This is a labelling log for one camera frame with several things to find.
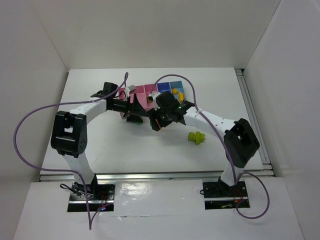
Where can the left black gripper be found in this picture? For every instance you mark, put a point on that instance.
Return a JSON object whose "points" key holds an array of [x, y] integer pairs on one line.
{"points": [[132, 107]]}

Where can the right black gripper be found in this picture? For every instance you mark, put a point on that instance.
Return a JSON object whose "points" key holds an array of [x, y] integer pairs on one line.
{"points": [[155, 122]]}

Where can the green lego stem piece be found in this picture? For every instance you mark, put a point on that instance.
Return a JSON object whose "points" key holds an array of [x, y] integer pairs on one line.
{"points": [[137, 123]]}

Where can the yellow lego brick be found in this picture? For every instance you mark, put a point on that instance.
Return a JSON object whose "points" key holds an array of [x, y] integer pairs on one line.
{"points": [[175, 91], [180, 97]]}

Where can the lime green lego cluster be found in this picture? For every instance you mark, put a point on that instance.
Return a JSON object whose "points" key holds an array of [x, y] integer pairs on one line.
{"points": [[196, 137]]}

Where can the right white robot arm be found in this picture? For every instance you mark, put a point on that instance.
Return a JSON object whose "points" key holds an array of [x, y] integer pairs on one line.
{"points": [[238, 138]]}

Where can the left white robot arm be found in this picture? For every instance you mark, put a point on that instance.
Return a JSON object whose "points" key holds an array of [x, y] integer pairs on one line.
{"points": [[69, 135]]}

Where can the large pink bin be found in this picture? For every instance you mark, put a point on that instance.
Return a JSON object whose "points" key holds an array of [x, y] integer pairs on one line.
{"points": [[140, 93]]}

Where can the dark blue bin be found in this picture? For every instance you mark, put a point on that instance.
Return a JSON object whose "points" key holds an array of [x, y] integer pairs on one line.
{"points": [[163, 87]]}

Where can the light blue bin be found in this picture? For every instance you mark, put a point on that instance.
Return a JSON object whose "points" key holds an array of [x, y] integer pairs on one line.
{"points": [[179, 86]]}

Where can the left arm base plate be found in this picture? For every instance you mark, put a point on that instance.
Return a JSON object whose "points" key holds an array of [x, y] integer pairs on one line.
{"points": [[104, 199]]}

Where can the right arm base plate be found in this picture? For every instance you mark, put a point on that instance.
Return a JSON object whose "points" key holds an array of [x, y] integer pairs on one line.
{"points": [[217, 197]]}

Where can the aluminium side rail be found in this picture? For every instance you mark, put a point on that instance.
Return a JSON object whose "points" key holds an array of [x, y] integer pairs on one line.
{"points": [[267, 166]]}

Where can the aluminium front rail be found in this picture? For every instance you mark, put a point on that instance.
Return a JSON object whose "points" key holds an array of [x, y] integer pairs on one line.
{"points": [[135, 176]]}

